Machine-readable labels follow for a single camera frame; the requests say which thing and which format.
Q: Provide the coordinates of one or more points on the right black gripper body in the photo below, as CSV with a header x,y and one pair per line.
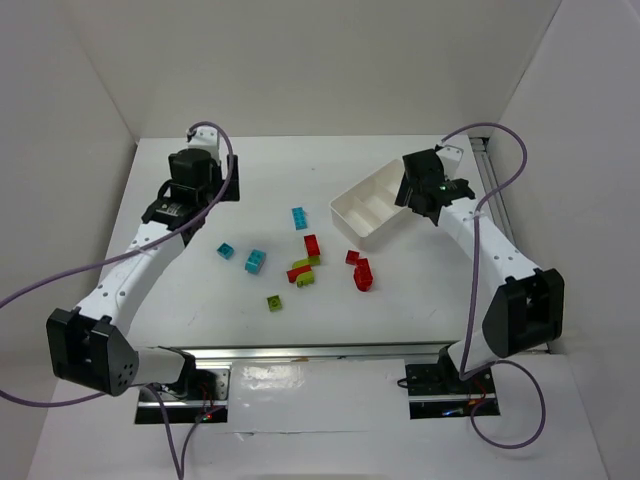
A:
x,y
415,163

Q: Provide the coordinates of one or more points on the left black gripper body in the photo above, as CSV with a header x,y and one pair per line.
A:
x,y
228,186

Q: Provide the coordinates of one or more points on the long red lego brick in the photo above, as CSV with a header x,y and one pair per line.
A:
x,y
312,245

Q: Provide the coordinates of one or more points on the red round lego piece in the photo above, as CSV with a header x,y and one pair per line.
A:
x,y
363,279

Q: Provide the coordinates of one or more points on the long green lego brick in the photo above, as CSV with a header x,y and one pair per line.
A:
x,y
309,261

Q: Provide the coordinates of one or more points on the small red sloped lego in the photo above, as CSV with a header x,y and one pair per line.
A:
x,y
362,264

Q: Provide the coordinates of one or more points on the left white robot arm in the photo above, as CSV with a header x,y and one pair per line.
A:
x,y
88,344

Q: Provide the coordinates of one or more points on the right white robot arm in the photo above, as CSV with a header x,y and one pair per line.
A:
x,y
527,305

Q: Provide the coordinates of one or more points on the white divided container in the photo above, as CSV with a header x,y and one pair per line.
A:
x,y
366,214

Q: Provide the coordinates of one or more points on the small teal lego brick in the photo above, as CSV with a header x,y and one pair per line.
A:
x,y
226,251

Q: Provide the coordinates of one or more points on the curved teal lego brick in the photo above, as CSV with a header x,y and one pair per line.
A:
x,y
255,261

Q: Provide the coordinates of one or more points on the long teal lego brick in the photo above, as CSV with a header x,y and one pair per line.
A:
x,y
299,218

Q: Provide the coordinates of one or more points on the small red square lego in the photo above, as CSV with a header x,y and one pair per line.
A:
x,y
352,257

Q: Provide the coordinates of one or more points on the green red curved lego stack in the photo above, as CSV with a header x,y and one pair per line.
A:
x,y
301,276

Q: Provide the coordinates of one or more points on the small green lego brick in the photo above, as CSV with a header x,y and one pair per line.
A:
x,y
274,303

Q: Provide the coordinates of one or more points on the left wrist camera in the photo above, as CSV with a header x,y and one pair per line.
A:
x,y
205,138

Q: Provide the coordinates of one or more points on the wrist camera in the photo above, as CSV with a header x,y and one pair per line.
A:
x,y
450,157
205,138

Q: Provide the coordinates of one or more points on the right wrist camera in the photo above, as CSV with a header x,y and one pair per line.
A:
x,y
450,157

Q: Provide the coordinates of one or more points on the front aluminium rail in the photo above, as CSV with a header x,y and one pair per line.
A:
x,y
316,351

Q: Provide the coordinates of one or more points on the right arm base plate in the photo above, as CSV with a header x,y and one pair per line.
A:
x,y
430,396

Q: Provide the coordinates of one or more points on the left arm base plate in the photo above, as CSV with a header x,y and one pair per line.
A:
x,y
207,394

